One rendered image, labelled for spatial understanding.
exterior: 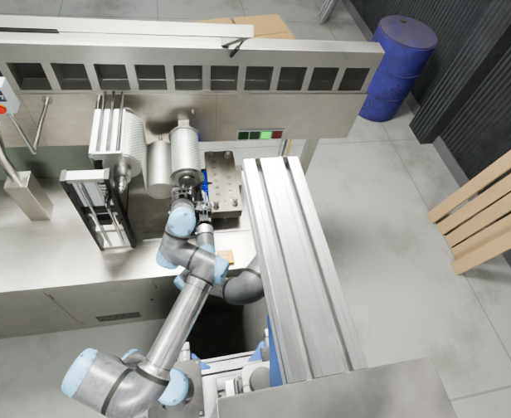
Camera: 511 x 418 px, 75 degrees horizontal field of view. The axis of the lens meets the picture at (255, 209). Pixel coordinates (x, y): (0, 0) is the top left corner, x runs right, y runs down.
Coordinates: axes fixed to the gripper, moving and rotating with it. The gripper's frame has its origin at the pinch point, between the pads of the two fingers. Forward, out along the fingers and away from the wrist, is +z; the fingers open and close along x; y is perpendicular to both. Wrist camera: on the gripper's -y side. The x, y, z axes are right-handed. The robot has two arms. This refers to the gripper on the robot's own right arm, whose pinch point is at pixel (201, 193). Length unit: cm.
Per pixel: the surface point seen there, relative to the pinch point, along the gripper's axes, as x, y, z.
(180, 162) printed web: 8.4, 21.9, 1.0
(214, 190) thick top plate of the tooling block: -7.1, -6.0, 6.1
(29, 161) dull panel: 83, -5, 30
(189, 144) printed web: 4.0, 22.0, 11.4
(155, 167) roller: 19.6, 14.3, 5.8
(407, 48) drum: -200, -22, 167
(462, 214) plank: -221, -83, 23
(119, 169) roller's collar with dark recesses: 31.3, 27.7, -6.3
